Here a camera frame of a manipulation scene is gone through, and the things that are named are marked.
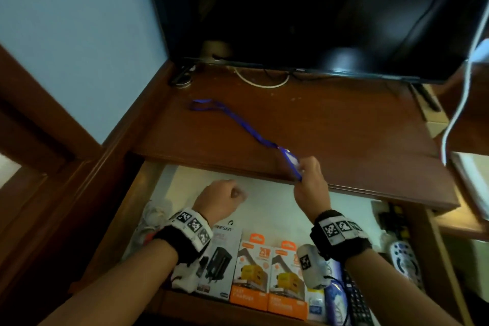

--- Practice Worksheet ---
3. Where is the person's right hand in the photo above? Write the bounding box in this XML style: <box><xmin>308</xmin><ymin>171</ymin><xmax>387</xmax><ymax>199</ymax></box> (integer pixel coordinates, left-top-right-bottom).
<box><xmin>293</xmin><ymin>156</ymin><xmax>332</xmax><ymax>224</ymax></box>

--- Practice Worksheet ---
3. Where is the person's left hand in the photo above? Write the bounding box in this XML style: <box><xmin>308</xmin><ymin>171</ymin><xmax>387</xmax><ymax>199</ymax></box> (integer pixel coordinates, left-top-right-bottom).
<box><xmin>192</xmin><ymin>179</ymin><xmax>248</xmax><ymax>228</ymax></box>

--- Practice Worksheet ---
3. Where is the wooden drawer with white bottom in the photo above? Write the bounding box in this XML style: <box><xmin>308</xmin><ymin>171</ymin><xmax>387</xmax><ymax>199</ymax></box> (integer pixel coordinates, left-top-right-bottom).
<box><xmin>68</xmin><ymin>161</ymin><xmax>476</xmax><ymax>326</ymax></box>

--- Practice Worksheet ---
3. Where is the white charger box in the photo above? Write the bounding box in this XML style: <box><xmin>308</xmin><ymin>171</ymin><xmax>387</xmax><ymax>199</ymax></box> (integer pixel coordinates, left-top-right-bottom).
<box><xmin>195</xmin><ymin>221</ymin><xmax>244</xmax><ymax>303</ymax></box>

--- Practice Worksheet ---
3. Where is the black plug adapter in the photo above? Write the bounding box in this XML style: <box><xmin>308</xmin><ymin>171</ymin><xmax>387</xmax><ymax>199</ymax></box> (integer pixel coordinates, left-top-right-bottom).
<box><xmin>378</xmin><ymin>209</ymin><xmax>400</xmax><ymax>230</ymax></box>

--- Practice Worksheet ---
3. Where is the small yellow flashlight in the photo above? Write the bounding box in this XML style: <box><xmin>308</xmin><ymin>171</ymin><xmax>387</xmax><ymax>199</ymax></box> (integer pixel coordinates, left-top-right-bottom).
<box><xmin>393</xmin><ymin>205</ymin><xmax>412</xmax><ymax>240</ymax></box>

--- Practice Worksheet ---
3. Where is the blue soap packet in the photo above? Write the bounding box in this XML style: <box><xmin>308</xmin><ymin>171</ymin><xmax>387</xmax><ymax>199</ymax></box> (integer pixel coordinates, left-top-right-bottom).
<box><xmin>324</xmin><ymin>259</ymin><xmax>351</xmax><ymax>326</ymax></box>

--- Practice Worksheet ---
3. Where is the white cream tube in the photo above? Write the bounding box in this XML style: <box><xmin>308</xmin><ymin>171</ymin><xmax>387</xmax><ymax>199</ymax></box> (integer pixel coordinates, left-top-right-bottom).
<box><xmin>307</xmin><ymin>287</ymin><xmax>328</xmax><ymax>323</ymax></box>

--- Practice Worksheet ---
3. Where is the slim black remote control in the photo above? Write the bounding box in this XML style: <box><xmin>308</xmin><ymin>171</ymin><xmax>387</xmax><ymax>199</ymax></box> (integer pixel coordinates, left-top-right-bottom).
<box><xmin>342</xmin><ymin>268</ymin><xmax>376</xmax><ymax>326</ymax></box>

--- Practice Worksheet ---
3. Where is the large white remote control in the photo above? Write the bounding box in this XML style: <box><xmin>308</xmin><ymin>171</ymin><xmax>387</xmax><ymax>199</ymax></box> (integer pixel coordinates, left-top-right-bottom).
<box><xmin>389</xmin><ymin>240</ymin><xmax>425</xmax><ymax>293</ymax></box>

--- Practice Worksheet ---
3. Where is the person's left forearm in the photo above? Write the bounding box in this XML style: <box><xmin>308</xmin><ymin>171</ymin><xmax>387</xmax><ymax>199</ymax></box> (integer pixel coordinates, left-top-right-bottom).
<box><xmin>38</xmin><ymin>239</ymin><xmax>179</xmax><ymax>326</ymax></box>

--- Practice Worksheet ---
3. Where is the person's right forearm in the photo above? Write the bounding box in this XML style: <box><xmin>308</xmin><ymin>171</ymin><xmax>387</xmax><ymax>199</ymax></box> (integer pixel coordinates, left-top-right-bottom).
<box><xmin>345</xmin><ymin>248</ymin><xmax>464</xmax><ymax>326</ymax></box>

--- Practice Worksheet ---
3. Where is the black left wristband with markers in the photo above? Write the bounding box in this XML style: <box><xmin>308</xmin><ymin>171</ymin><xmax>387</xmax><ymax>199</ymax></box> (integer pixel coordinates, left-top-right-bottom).
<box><xmin>152</xmin><ymin>207</ymin><xmax>214</xmax><ymax>266</ymax></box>

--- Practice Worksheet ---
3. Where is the black wristband with markers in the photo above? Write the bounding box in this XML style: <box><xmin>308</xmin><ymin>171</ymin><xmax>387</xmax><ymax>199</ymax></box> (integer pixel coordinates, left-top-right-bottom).
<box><xmin>152</xmin><ymin>207</ymin><xmax>214</xmax><ymax>266</ymax></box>
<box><xmin>309</xmin><ymin>210</ymin><xmax>373</xmax><ymax>264</ymax></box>

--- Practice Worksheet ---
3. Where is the black right wristband with markers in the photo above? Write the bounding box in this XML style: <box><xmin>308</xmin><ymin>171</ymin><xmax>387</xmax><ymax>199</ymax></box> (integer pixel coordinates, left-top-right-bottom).
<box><xmin>309</xmin><ymin>210</ymin><xmax>373</xmax><ymax>264</ymax></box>

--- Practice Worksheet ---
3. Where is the black television stand leg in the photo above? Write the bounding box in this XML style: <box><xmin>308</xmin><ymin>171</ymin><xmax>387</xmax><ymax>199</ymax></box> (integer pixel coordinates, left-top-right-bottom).
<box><xmin>169</xmin><ymin>63</ymin><xmax>198</xmax><ymax>89</ymax></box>
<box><xmin>411</xmin><ymin>83</ymin><xmax>443</xmax><ymax>113</ymax></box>

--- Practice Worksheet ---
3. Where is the brown wooden side cabinet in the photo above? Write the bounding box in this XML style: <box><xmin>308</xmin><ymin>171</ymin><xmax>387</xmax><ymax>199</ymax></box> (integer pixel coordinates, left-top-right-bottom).
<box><xmin>431</xmin><ymin>64</ymin><xmax>489</xmax><ymax>242</ymax></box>

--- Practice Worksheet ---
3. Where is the white fabric sheet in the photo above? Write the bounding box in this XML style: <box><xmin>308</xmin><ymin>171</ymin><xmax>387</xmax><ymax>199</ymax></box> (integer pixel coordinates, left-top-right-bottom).
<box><xmin>450</xmin><ymin>151</ymin><xmax>489</xmax><ymax>220</ymax></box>

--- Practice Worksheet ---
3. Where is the black television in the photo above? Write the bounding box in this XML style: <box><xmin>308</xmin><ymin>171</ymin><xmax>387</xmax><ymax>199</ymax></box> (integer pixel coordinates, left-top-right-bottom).
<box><xmin>139</xmin><ymin>0</ymin><xmax>489</xmax><ymax>85</ymax></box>

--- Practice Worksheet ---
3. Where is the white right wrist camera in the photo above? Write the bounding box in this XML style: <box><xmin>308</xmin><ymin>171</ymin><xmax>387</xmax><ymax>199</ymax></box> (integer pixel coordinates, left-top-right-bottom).
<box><xmin>296</xmin><ymin>244</ymin><xmax>332</xmax><ymax>291</ymax></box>

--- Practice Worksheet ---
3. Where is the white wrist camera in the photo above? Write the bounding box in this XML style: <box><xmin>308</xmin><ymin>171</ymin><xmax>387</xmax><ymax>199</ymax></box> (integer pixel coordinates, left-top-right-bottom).
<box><xmin>296</xmin><ymin>244</ymin><xmax>332</xmax><ymax>291</ymax></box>
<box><xmin>170</xmin><ymin>256</ymin><xmax>210</xmax><ymax>295</ymax></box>

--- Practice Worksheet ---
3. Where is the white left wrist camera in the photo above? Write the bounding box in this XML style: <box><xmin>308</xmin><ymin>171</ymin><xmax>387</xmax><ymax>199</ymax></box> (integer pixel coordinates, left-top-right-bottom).
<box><xmin>170</xmin><ymin>256</ymin><xmax>210</xmax><ymax>295</ymax></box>

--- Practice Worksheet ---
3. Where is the black right camera cable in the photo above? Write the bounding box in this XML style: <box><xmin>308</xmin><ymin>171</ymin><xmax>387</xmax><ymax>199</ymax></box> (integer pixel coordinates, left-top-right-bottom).
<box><xmin>323</xmin><ymin>275</ymin><xmax>351</xmax><ymax>326</ymax></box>

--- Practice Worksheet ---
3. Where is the thin beige cable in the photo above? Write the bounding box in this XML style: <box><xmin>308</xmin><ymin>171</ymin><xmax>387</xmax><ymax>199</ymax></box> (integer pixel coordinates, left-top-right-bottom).
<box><xmin>233</xmin><ymin>68</ymin><xmax>291</xmax><ymax>90</ymax></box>

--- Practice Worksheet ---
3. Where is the thick white power cable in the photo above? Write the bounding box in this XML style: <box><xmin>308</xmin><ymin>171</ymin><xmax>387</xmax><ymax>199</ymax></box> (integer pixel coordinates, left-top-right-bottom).
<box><xmin>440</xmin><ymin>0</ymin><xmax>489</xmax><ymax>167</ymax></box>

